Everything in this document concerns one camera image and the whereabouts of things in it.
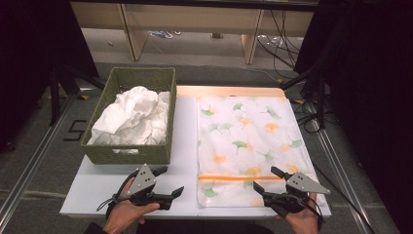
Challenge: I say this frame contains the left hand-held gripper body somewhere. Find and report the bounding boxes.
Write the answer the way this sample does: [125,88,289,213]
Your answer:
[111,164,173,211]

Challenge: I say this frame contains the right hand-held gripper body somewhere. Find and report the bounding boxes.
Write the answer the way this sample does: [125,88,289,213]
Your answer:
[262,172,332,219]

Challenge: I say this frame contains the green woven basket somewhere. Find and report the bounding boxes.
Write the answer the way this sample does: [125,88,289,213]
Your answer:
[80,66,177,166]

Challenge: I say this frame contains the leaf-print mesh laundry bag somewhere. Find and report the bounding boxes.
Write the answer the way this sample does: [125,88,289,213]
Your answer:
[196,95,327,209]

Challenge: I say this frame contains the white cloth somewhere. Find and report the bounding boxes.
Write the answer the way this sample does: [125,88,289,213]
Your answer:
[87,85,171,154]

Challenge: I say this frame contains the person's right hand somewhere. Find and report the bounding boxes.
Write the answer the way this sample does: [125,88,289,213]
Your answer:
[275,192,322,234]

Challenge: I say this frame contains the person's left hand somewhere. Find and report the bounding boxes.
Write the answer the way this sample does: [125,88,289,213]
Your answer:
[102,177,161,234]

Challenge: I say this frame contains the white foam board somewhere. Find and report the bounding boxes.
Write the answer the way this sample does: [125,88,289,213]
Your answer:
[59,96,332,219]

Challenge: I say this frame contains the person's dark pants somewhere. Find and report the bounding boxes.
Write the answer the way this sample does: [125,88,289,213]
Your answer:
[135,218,276,234]

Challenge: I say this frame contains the black metal stand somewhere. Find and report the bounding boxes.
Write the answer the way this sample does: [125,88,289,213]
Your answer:
[281,62,327,131]
[48,62,106,127]

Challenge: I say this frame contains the black curtain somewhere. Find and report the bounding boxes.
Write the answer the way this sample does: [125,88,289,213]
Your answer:
[293,0,413,234]
[0,0,100,154]

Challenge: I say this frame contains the beige wooden desk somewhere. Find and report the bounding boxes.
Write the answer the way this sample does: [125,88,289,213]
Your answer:
[70,0,319,65]

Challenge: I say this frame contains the right hand-held gripper cable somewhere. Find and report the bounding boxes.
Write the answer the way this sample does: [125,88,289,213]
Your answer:
[303,199,324,230]

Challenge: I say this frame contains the long black floor cable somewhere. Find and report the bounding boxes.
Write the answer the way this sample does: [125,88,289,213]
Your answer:
[310,160,376,234]

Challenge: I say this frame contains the aluminium floor rail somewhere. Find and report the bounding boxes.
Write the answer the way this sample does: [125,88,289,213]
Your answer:
[311,128,378,234]
[0,94,79,223]

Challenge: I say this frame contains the black coiled floor cables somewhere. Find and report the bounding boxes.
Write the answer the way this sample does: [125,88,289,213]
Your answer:
[291,98,327,135]

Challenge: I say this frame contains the black cable bundle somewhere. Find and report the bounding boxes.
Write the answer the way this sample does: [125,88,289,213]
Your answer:
[256,9,305,71]

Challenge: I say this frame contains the blue and white cable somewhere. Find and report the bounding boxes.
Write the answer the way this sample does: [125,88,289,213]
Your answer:
[148,29,183,40]

